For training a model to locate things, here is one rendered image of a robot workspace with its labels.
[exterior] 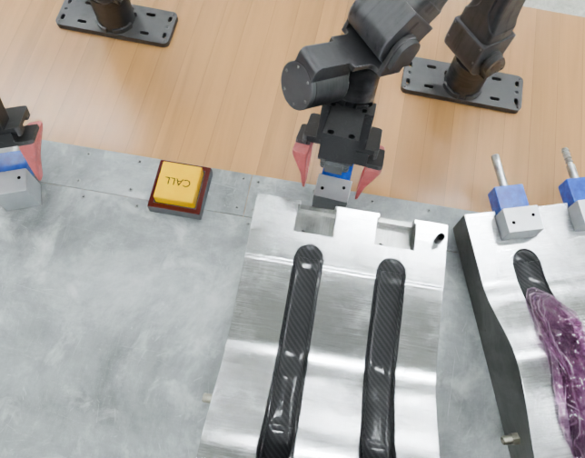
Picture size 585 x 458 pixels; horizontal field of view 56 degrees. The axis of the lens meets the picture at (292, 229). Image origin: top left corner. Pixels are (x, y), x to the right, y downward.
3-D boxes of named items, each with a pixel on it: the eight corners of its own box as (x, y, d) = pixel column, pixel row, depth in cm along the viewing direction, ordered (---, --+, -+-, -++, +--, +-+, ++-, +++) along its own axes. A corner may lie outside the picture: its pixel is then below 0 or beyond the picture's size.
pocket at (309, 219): (297, 210, 78) (299, 199, 75) (334, 216, 78) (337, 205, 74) (292, 240, 76) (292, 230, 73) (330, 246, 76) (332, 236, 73)
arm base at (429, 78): (540, 85, 84) (541, 49, 86) (410, 61, 85) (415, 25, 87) (519, 114, 91) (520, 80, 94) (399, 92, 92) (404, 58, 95)
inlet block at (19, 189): (5, 135, 87) (-11, 117, 82) (38, 131, 87) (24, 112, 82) (7, 211, 82) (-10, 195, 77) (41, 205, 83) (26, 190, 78)
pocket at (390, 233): (373, 223, 78) (378, 213, 74) (411, 229, 77) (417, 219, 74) (369, 253, 76) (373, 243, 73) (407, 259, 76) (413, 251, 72)
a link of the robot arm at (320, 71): (308, 132, 65) (351, 54, 55) (271, 79, 67) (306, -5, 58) (377, 113, 71) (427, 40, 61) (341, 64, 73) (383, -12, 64)
